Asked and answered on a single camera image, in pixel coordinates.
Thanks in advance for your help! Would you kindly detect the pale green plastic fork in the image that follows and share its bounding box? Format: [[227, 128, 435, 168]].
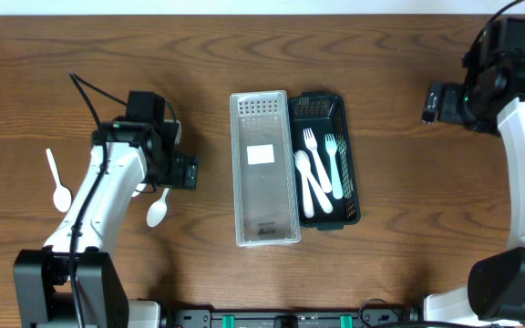
[[325, 134, 344, 200]]

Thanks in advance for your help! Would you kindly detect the white thick plastic spoon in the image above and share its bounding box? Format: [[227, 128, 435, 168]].
[[294, 150, 314, 219]]

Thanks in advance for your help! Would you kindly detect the white fork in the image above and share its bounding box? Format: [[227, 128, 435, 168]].
[[304, 128, 332, 193], [308, 171, 334, 214]]

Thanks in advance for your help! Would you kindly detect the dark green plastic basket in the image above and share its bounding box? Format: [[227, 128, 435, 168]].
[[288, 92, 361, 231]]

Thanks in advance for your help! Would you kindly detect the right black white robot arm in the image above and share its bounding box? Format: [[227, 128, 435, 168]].
[[419, 17, 525, 327]]

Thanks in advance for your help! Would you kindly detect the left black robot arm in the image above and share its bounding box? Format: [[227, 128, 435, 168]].
[[14, 119, 197, 327]]

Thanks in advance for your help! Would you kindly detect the white label sticker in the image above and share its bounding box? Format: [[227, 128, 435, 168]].
[[246, 144, 274, 165]]

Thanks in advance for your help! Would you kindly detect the clear plastic basket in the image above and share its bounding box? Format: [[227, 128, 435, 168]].
[[230, 90, 301, 247]]

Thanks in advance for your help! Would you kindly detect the right black cable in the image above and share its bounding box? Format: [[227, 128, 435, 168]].
[[462, 0, 525, 69]]

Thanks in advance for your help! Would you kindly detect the black cable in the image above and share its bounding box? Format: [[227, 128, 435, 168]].
[[462, 0, 525, 69], [67, 70, 129, 328]]

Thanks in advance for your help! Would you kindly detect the left black cable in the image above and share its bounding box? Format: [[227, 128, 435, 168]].
[[67, 70, 129, 328]]

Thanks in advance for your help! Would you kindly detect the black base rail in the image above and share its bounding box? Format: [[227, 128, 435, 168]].
[[160, 299, 423, 328]]

